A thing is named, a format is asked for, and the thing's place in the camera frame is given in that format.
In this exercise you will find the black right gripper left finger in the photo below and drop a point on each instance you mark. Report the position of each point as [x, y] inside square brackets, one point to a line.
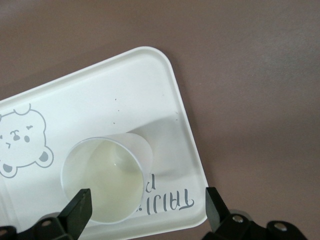
[75, 215]

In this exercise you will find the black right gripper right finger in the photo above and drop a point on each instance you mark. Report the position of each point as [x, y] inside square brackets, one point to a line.
[217, 215]

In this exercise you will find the white plastic cup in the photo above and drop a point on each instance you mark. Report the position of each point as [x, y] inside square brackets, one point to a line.
[105, 175]

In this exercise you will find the white bear print tray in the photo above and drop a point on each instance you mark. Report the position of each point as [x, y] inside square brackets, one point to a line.
[100, 95]

